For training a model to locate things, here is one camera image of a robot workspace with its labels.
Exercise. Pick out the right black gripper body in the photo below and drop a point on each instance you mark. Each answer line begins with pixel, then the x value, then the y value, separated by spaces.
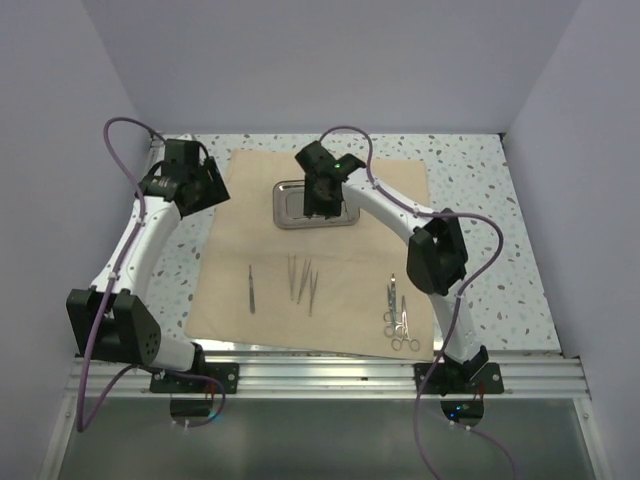
pixel 315 201

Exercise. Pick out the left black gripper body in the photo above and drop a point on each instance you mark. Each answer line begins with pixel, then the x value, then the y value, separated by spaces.
pixel 210 190

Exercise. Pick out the steel tweezers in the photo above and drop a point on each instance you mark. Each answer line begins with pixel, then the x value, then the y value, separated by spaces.
pixel 313 281
pixel 291 269
pixel 304 278

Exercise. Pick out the steel surgical scissors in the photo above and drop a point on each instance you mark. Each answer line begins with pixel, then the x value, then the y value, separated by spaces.
pixel 392 316

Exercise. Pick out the steel ring-handled forceps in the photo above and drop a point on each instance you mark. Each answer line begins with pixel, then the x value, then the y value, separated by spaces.
pixel 389 330

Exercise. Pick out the steel hemostat forceps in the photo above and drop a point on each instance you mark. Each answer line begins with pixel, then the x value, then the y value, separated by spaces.
pixel 402 335

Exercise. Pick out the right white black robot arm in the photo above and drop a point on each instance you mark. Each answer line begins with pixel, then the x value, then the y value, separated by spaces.
pixel 436 250

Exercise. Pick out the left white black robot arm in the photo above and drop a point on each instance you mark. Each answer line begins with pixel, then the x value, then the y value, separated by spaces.
pixel 110 320

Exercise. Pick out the steel instrument tray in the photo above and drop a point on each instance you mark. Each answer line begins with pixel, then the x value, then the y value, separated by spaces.
pixel 288 203

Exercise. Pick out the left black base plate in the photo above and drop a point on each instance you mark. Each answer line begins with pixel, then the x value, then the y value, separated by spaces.
pixel 216 377

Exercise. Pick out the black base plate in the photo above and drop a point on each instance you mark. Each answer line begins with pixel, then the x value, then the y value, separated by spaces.
pixel 216 377
pixel 446 381

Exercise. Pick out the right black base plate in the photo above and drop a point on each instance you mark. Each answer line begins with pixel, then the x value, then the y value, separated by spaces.
pixel 446 381

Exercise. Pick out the aluminium front rail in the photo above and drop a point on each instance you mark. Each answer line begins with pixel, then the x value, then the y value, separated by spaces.
pixel 297 375

